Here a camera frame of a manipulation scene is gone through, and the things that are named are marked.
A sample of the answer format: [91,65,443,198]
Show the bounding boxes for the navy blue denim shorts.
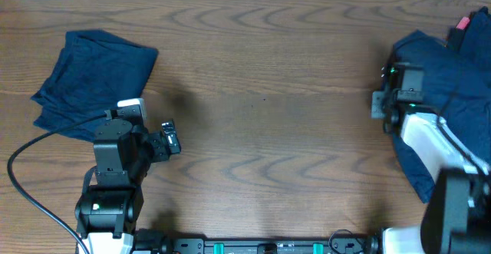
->
[387,6,491,204]

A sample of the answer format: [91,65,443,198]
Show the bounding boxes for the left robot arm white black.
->
[75,119,181,253]

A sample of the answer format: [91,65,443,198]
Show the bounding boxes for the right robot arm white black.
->
[364,62,490,253]

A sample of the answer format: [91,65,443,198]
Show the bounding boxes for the folded navy blue garment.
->
[31,30,158,131]

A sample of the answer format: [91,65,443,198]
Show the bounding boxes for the red garment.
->
[456,17,470,30]

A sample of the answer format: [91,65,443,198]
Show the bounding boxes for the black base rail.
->
[132,229,383,254]

